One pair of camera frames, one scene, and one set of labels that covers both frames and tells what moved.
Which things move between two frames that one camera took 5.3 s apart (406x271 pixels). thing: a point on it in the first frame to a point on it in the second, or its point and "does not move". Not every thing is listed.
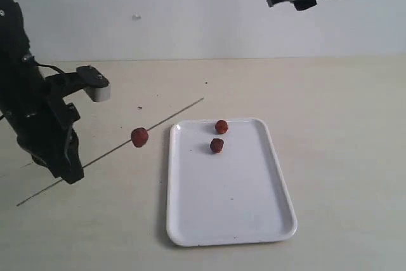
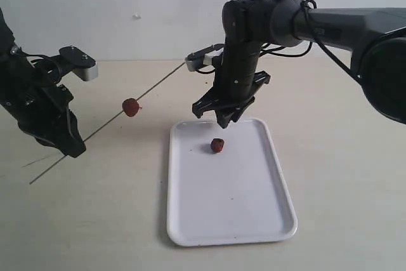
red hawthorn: (139, 136) to (130, 106)
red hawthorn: (216, 145) does not move
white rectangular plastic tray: (239, 195) does not move
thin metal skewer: (115, 149) to (111, 120)
